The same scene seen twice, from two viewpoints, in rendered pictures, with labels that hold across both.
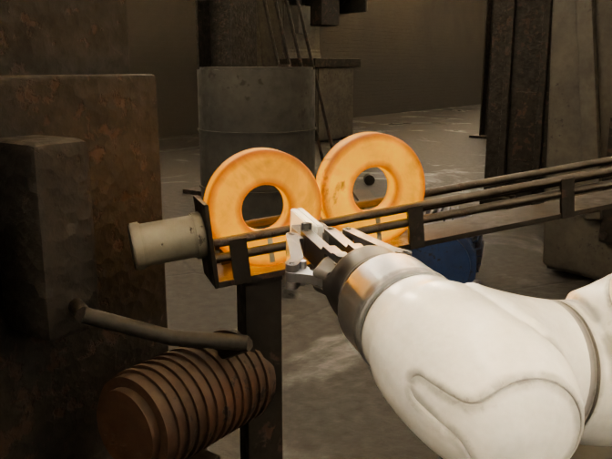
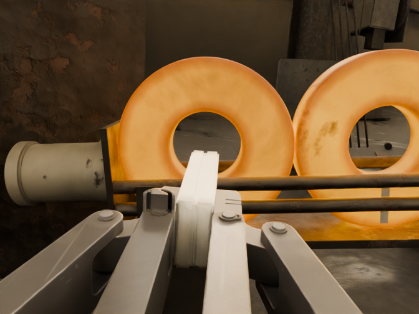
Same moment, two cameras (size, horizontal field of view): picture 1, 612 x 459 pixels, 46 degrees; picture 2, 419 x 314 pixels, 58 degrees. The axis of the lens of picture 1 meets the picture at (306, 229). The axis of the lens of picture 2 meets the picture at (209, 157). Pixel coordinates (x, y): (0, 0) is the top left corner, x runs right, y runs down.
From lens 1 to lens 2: 0.62 m
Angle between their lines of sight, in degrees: 20
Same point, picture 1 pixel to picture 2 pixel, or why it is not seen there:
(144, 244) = (19, 173)
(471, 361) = not seen: outside the picture
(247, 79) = (309, 68)
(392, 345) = not seen: outside the picture
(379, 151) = (405, 80)
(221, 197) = (138, 121)
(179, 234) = (71, 166)
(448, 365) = not seen: outside the picture
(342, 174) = (335, 110)
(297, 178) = (258, 108)
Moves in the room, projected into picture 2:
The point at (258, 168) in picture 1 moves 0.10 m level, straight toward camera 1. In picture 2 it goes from (197, 85) to (139, 88)
